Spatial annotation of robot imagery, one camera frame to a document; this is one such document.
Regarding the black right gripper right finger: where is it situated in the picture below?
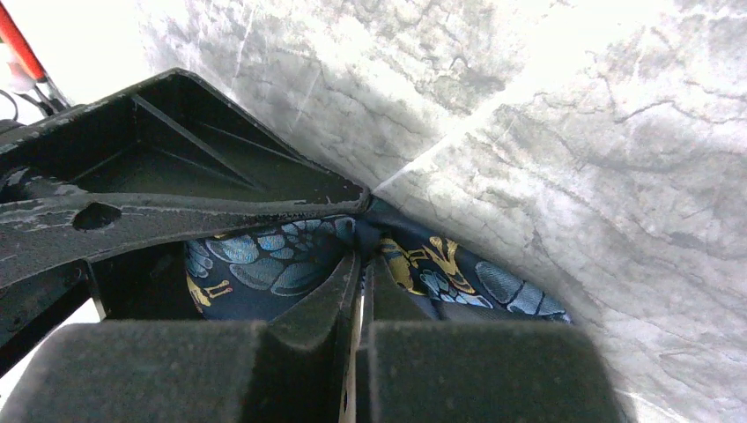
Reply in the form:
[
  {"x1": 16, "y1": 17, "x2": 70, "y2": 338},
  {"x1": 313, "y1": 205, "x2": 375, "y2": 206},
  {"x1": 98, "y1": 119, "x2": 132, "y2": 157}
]
[{"x1": 355, "y1": 257, "x2": 627, "y2": 422}]

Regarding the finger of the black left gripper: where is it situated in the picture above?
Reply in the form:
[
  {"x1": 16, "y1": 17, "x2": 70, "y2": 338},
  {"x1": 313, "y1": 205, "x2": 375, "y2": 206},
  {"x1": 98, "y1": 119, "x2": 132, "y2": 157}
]
[{"x1": 1, "y1": 69, "x2": 369, "y2": 372}]

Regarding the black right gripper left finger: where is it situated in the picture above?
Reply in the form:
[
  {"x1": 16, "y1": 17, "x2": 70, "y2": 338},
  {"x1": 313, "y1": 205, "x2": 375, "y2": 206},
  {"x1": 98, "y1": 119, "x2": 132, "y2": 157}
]
[{"x1": 1, "y1": 254, "x2": 361, "y2": 422}]

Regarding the dark blue patterned tie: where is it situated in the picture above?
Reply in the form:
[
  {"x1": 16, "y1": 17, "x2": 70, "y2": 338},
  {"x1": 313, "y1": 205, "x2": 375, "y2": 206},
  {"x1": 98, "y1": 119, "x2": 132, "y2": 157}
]
[{"x1": 184, "y1": 198, "x2": 571, "y2": 323}]

